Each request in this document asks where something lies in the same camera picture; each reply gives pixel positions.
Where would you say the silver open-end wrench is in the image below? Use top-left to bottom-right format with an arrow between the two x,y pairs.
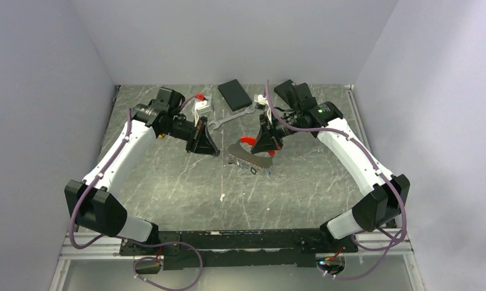
208,105 -> 255,129

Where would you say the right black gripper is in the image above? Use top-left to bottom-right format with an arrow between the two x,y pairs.
251,110 -> 301,153

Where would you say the black box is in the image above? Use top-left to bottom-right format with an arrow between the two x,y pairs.
274,79 -> 302,105
217,79 -> 252,112

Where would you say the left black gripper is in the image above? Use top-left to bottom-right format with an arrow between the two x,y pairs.
162,115 -> 220,157

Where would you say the grey key holder red handle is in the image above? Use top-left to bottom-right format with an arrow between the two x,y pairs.
225,136 -> 275,177

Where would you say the black box left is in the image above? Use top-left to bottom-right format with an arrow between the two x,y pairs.
217,79 -> 252,112

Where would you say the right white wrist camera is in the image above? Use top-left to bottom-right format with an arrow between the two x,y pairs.
253,94 -> 272,119

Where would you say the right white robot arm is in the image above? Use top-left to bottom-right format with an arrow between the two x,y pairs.
251,83 -> 410,252

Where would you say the small white plastic box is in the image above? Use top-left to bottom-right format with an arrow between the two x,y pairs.
196,96 -> 214,114

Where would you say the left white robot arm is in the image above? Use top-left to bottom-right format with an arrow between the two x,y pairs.
64,87 -> 220,255

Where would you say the black box right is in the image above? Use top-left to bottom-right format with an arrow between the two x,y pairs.
274,79 -> 302,105

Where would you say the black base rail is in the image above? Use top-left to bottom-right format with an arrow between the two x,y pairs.
119,228 -> 358,270

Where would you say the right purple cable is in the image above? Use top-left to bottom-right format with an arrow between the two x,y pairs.
264,79 -> 409,281

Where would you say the aluminium frame rail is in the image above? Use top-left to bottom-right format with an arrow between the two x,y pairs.
59,228 -> 400,259

